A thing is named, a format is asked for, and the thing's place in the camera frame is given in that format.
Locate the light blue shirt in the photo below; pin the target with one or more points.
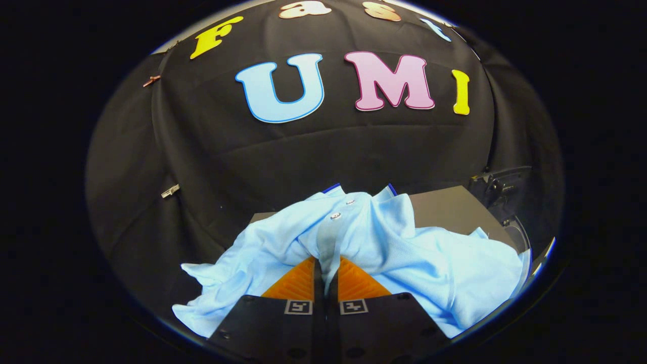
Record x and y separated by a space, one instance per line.
404 253

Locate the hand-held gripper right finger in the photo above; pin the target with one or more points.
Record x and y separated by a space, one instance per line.
379 328

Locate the copper clip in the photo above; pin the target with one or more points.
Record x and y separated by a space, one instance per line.
151 80

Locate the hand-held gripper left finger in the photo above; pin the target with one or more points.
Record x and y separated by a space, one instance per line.
283 328

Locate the dark washing machine lid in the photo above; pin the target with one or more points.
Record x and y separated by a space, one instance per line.
498 187

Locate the black backdrop cloth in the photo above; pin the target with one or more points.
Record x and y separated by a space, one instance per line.
227 151

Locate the silver clip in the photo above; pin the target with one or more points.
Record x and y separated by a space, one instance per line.
170 190

